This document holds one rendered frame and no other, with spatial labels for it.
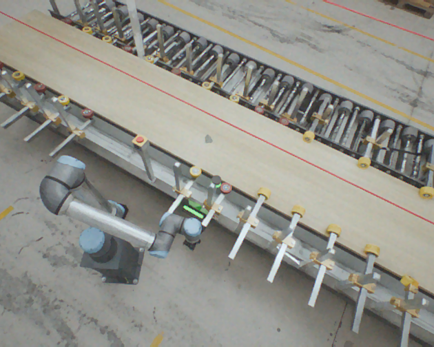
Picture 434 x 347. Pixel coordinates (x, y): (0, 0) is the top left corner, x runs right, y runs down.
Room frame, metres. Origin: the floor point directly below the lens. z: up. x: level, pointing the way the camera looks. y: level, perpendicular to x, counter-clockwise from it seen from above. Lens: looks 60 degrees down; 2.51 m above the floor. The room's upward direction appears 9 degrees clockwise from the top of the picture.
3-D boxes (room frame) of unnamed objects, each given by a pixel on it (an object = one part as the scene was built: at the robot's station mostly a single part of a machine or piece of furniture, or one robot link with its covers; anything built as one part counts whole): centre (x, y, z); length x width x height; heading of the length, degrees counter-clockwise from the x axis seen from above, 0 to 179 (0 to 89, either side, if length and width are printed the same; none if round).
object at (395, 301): (0.23, -1.16, 0.95); 0.14 x 0.06 x 0.05; 69
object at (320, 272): (0.38, -0.70, 0.95); 0.50 x 0.04 x 0.04; 159
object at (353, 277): (0.32, -0.93, 0.95); 0.14 x 0.06 x 0.05; 69
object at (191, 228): (0.41, 0.09, 1.14); 0.10 x 0.09 x 0.12; 81
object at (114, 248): (0.33, 0.71, 0.65); 0.19 x 0.19 x 0.10
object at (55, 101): (1.14, 1.19, 0.91); 0.04 x 0.04 x 0.48; 69
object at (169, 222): (0.42, 0.20, 1.14); 0.12 x 0.12 x 0.09; 81
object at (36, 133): (1.17, 1.40, 0.81); 0.44 x 0.03 x 0.04; 159
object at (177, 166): (0.78, 0.26, 0.93); 0.04 x 0.04 x 0.48; 69
